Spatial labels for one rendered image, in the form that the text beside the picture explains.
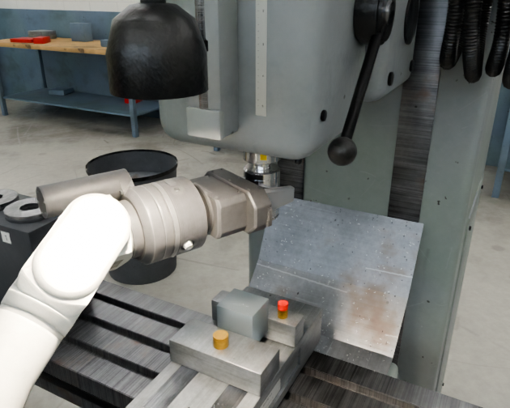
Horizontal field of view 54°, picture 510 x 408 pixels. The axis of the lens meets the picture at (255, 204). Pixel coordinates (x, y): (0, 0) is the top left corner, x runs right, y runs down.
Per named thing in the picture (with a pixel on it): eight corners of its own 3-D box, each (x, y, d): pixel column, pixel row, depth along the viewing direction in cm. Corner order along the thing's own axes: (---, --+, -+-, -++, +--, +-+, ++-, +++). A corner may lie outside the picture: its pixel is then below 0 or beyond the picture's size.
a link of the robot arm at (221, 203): (274, 177, 57) (182, 201, 50) (272, 252, 61) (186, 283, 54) (214, 150, 66) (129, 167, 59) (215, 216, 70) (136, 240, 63)
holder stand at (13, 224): (46, 322, 93) (26, 226, 85) (-33, 293, 102) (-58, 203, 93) (91, 290, 103) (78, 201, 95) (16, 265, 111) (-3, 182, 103)
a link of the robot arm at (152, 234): (185, 244, 52) (78, 278, 46) (155, 269, 61) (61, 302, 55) (147, 149, 54) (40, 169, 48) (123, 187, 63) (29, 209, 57)
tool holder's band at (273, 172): (282, 180, 62) (282, 172, 62) (244, 181, 62) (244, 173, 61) (277, 167, 66) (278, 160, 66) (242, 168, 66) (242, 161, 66)
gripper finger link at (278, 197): (290, 203, 66) (252, 214, 62) (291, 180, 64) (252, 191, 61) (298, 207, 65) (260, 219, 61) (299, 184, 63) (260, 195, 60)
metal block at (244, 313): (252, 350, 73) (252, 316, 70) (217, 337, 75) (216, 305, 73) (268, 330, 77) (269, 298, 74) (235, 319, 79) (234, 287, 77)
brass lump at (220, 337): (223, 351, 69) (223, 341, 68) (210, 346, 70) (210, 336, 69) (231, 342, 71) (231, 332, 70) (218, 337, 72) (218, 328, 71)
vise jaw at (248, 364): (260, 397, 67) (261, 374, 65) (170, 361, 73) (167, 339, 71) (279, 370, 71) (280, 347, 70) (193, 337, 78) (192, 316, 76)
